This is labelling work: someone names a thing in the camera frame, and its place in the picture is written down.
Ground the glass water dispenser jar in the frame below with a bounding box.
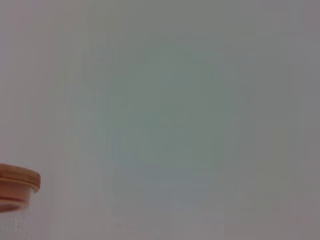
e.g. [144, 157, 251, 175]
[0, 193, 33, 240]

